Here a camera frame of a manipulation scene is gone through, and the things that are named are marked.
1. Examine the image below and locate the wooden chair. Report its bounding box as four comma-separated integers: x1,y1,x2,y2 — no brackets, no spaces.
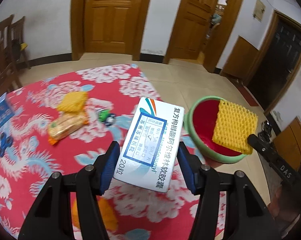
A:
11,16,31,69
0,15,22,96

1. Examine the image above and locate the low wooden cabinet door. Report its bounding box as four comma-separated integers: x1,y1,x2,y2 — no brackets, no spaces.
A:
221,36,259,80

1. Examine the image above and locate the near wooden chair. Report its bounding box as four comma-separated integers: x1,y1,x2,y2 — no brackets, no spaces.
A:
0,15,22,96

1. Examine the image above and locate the white medicine box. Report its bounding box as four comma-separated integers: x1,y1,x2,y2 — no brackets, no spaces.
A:
114,97,185,193

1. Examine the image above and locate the blue white milk carton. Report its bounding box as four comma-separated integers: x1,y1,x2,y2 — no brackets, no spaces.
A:
0,93,15,128

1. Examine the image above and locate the orange object at table edge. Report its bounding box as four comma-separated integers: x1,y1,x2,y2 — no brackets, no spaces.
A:
71,196,119,232

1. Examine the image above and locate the closed wooden door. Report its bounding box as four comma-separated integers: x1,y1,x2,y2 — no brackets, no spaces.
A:
84,0,141,55

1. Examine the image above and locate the red floral tablecloth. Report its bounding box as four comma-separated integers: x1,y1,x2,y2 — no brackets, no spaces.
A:
0,64,199,239

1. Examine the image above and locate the orange snack packet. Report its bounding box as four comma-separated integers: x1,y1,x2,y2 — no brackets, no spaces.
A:
48,111,89,145

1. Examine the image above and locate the wall electrical panel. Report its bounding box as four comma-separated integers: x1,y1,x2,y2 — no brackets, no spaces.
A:
253,0,265,22

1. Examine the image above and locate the open wooden door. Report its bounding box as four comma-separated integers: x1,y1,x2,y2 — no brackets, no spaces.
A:
166,0,218,60

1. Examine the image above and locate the yellow foam net small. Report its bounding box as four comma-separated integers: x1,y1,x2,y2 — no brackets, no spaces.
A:
212,100,258,155

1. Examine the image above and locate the far wooden chair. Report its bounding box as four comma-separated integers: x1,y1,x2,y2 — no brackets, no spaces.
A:
11,16,31,69

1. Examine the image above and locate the green black small toy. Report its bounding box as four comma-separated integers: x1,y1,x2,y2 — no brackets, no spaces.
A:
97,109,116,127

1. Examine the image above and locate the red bucket green rim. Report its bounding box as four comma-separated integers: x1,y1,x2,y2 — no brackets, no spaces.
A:
183,95,246,164

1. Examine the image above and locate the blue fidget spinner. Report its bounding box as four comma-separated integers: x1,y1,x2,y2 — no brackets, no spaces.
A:
0,132,13,158

